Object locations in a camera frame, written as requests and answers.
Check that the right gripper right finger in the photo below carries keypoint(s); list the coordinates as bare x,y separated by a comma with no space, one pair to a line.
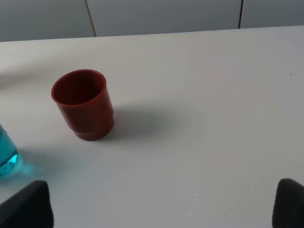
288,209

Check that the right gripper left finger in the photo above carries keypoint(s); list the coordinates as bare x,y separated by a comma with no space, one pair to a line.
28,208

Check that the teal translucent plastic cup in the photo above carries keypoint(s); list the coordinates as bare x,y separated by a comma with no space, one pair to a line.
8,153

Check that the red plastic cup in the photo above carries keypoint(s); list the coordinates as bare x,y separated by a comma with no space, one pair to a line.
85,104

